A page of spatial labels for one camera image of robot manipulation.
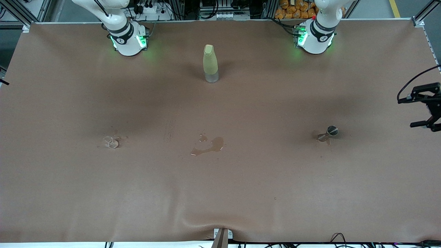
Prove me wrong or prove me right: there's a steel double-ended jigger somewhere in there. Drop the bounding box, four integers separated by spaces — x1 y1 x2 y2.
317 125 339 143

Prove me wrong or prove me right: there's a clear glass cup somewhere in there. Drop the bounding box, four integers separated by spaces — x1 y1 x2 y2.
103 135 120 149

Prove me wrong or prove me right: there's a pile of orange items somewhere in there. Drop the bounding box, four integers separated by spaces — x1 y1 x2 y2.
275 0 345 20

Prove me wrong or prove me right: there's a white power strip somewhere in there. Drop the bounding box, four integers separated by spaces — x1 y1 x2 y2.
136 0 173 21

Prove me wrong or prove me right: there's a brown table mat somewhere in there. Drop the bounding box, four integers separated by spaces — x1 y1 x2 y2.
0 19 441 243

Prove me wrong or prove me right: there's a translucent yellow-green bottle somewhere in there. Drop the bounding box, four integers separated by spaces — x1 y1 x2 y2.
203 44 219 83

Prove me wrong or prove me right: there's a brown liquid puddle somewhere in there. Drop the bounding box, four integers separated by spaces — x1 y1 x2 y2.
190 134 225 156

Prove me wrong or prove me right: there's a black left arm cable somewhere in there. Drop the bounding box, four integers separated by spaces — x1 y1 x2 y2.
397 65 441 102

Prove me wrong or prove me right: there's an aluminium frame post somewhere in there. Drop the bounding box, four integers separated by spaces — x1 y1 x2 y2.
0 0 52 28
412 0 441 27

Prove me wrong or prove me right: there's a metal mount bracket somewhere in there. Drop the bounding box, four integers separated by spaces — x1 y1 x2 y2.
214 228 233 248

